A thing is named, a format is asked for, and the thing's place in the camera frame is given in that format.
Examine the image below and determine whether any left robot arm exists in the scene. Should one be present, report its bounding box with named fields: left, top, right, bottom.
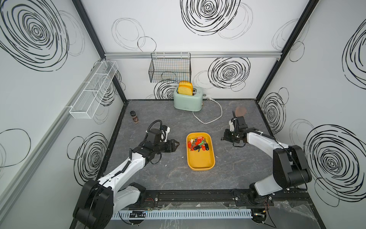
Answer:
left=72, top=125, right=179, bottom=229

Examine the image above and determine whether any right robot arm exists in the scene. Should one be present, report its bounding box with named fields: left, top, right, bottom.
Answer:
left=221, top=114, right=312, bottom=204

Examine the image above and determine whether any yellow plastic storage box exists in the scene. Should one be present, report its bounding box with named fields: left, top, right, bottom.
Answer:
left=186, top=132, right=215, bottom=171

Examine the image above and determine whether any red tag white label key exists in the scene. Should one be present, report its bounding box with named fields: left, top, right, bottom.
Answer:
left=190, top=138, right=201, bottom=148

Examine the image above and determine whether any small brown spice bottle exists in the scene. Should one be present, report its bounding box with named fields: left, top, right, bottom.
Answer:
left=130, top=110, right=139, bottom=123

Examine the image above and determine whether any mint green toaster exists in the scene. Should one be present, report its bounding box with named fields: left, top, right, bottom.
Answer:
left=173, top=87, right=203, bottom=112

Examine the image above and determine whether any yellow toast slice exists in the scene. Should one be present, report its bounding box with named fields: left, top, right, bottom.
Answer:
left=178, top=81, right=193, bottom=95

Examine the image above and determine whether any white toaster power cable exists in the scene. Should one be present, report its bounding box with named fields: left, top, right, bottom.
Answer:
left=192, top=97, right=223, bottom=125

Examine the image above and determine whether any black wire wall basket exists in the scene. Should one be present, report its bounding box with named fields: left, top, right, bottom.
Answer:
left=148, top=52, right=192, bottom=83

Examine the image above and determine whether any grey slotted cable duct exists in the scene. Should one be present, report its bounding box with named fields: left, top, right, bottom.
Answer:
left=112, top=209, right=254, bottom=220

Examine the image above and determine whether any white mesh wall shelf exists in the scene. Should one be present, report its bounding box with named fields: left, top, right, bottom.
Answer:
left=70, top=60, right=118, bottom=119

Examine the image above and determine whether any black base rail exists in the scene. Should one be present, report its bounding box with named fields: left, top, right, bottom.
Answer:
left=130, top=189, right=313, bottom=208

